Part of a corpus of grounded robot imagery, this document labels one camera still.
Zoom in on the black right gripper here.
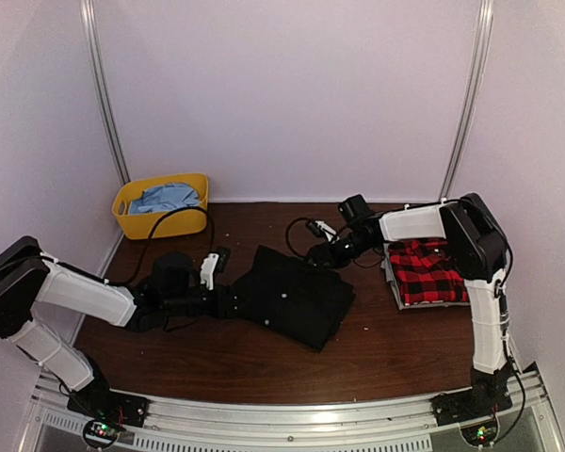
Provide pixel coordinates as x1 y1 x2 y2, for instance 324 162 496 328
304 231 375 273

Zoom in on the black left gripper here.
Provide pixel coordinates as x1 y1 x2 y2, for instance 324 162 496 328
163 282 256 320

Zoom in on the black long sleeve shirt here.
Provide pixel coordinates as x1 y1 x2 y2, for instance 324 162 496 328
232 246 355 351

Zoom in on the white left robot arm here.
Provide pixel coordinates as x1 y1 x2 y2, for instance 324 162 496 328
0 236 240 418

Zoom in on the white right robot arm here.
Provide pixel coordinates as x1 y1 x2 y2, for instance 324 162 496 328
303 193 512 416

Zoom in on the grey folded shirt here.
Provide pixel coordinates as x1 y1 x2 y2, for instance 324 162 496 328
380 244 472 312

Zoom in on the red black plaid shirt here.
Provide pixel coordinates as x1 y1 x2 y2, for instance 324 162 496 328
387 237 471 306

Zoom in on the light blue shirt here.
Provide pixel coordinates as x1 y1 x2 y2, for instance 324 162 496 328
128 183 201 215

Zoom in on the left circuit board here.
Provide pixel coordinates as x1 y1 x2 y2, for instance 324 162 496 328
82 419 123 449

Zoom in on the circuit board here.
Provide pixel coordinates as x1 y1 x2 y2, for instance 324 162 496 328
82 419 123 449
460 421 500 448

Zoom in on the right circuit board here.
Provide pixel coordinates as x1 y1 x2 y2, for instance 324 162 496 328
460 421 500 448

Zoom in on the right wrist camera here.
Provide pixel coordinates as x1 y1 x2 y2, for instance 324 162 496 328
305 193 373 241

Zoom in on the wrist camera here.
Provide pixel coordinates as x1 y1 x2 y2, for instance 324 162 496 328
147 247 231 301
305 193 373 241

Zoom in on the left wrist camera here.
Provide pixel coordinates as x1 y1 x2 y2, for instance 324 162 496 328
147 247 231 301

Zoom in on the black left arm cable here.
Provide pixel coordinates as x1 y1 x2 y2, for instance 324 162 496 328
107 206 218 288

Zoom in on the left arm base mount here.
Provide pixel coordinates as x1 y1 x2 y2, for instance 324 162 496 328
56 358 149 428

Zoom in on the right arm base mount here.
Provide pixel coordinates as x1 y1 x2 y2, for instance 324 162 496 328
430 367 512 427

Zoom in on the aluminium right corner post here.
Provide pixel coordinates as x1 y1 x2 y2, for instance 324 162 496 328
438 0 494 201

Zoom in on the aluminium corner post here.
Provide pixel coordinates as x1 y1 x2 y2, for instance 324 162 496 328
438 0 494 201
80 0 131 186

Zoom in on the aluminium left corner post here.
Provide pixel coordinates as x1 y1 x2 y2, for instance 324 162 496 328
80 0 131 186

